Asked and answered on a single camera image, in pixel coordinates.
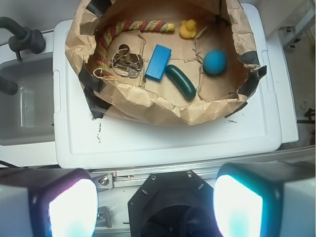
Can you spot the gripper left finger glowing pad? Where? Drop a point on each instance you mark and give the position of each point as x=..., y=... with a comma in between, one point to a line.
x=49, y=202

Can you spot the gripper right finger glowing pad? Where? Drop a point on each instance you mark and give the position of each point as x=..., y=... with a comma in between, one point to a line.
x=266, y=199

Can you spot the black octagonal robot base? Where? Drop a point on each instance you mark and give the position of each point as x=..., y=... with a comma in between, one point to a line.
x=174, y=204

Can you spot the blue rectangular block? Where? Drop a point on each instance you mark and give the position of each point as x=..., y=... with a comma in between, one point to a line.
x=158, y=62

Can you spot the white plastic cooler lid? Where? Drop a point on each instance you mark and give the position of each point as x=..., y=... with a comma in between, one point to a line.
x=110, y=142

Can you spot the blue textured ball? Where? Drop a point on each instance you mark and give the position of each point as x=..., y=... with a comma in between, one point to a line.
x=215, y=62

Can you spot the dark green toy cucumber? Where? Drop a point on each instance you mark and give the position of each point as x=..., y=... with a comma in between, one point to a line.
x=181, y=81

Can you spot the bunch of silver keys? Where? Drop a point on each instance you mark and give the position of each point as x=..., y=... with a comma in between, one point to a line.
x=125, y=63

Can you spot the brown paper bag tray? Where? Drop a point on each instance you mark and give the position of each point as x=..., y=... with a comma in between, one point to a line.
x=101, y=26

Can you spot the yellow rubber duck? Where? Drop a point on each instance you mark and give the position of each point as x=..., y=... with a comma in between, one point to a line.
x=188, y=29

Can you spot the aluminium frame rail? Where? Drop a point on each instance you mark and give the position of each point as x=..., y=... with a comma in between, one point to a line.
x=207, y=170

